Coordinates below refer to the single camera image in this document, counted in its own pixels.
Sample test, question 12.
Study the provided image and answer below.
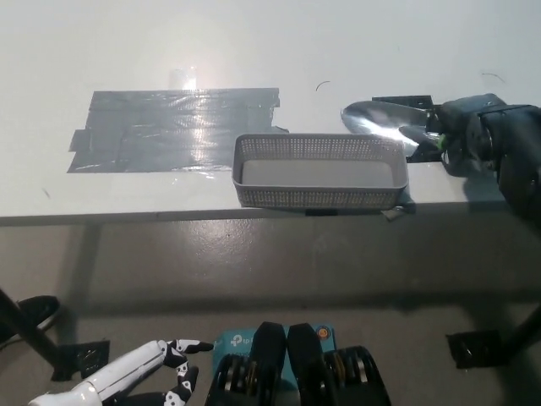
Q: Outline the grey perforated plastic basket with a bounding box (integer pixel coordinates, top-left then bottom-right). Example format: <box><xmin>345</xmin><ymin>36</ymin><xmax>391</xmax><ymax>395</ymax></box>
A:
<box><xmin>231</xmin><ymin>134</ymin><xmax>410</xmax><ymax>211</ymax></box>

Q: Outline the garden trowel green black handle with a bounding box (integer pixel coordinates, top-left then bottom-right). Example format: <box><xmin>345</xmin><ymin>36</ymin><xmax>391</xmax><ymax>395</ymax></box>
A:
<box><xmin>340</xmin><ymin>100</ymin><xmax>449</xmax><ymax>157</ymax></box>

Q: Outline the black table leg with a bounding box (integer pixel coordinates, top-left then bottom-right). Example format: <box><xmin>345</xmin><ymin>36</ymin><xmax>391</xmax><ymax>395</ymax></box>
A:
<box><xmin>506</xmin><ymin>302</ymin><xmax>541</xmax><ymax>354</ymax></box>
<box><xmin>0</xmin><ymin>287</ymin><xmax>68</xmax><ymax>376</ymax></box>

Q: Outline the black tape patch on desk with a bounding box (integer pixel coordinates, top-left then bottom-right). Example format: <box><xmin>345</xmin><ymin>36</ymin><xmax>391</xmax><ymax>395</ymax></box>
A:
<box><xmin>371</xmin><ymin>95</ymin><xmax>445</xmax><ymax>164</ymax></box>

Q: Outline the small grey tape piece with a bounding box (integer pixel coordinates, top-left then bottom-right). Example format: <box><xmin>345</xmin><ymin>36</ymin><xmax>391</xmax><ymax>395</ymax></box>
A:
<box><xmin>380</xmin><ymin>198</ymin><xmax>418</xmax><ymax>223</ymax></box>

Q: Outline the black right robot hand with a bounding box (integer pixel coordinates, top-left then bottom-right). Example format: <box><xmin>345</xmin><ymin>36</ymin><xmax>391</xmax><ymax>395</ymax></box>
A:
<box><xmin>426</xmin><ymin>92</ymin><xmax>508</xmax><ymax>177</ymax></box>

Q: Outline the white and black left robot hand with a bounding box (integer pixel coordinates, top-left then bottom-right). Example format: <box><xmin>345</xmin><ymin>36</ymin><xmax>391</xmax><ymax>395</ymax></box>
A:
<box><xmin>27</xmin><ymin>337</ymin><xmax>215</xmax><ymax>406</ymax></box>

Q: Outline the large grey duct tape patch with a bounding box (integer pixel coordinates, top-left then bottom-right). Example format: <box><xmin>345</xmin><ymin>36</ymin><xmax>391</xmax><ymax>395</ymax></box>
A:
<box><xmin>66</xmin><ymin>87</ymin><xmax>292</xmax><ymax>174</ymax></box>

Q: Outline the teal cardboard box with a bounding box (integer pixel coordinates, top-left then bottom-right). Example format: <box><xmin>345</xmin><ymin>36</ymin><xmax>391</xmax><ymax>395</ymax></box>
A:
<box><xmin>213</xmin><ymin>324</ymin><xmax>337</xmax><ymax>388</ymax></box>

